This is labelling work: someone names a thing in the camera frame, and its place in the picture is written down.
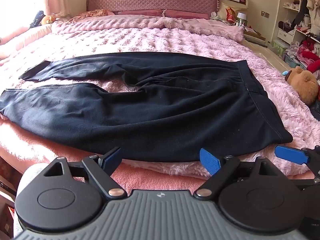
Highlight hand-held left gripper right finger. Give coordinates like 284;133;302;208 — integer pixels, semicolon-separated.
193;148;277;198

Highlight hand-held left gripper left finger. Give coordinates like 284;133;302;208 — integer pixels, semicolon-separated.
44;147;127;200

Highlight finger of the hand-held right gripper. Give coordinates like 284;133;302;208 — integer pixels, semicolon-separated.
274;145;320;175

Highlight black pants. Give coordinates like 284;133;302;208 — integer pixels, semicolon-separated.
0;52;293;162

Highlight large brown teddy bear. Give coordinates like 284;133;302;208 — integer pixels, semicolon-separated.
282;66;319;106

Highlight pile of red clothes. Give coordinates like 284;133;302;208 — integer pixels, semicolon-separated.
290;41;320;73

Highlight beige bed platform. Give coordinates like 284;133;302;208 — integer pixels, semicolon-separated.
243;40;292;68

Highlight pale green storage box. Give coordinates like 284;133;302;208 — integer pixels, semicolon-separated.
272;39;290;56

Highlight pink fluffy blanket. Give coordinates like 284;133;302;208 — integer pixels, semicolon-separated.
0;24;320;200

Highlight wooden nightstand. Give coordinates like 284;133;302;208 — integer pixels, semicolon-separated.
244;26;268;47

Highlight folded pink fluffy quilt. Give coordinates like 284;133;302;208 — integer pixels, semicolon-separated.
51;14;245;42

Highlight white table lamp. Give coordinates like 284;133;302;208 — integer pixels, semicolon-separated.
236;12;247;27

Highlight floral pink pillow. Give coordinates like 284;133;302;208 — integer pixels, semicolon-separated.
74;9;115;18

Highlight red snack bag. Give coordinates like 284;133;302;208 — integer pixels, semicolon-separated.
225;7;236;22

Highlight dark pink pillow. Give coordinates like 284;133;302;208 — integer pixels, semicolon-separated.
164;9;211;20
117;9;163;16

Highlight hanging coats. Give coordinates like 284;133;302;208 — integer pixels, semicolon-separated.
290;0;320;32

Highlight orange plush toy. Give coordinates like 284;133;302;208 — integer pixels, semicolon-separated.
41;13;57;26

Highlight dark patterned cloth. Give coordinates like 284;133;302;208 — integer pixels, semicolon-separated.
29;10;46;29

